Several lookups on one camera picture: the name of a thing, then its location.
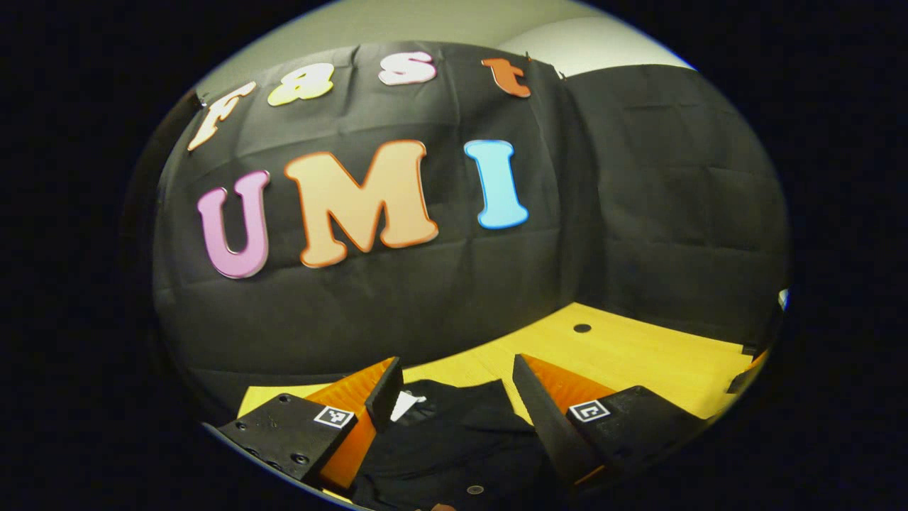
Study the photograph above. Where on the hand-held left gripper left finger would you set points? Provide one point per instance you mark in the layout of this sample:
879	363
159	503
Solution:
384	394

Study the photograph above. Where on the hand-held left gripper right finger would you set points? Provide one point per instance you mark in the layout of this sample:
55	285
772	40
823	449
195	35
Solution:
550	419

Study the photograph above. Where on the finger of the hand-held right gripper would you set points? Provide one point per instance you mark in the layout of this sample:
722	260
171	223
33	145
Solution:
745	377

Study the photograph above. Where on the black long-sleeved garment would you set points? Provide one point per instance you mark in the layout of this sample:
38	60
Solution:
454	447

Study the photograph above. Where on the black backdrop cloth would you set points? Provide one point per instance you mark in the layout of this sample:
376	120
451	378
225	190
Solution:
461	284

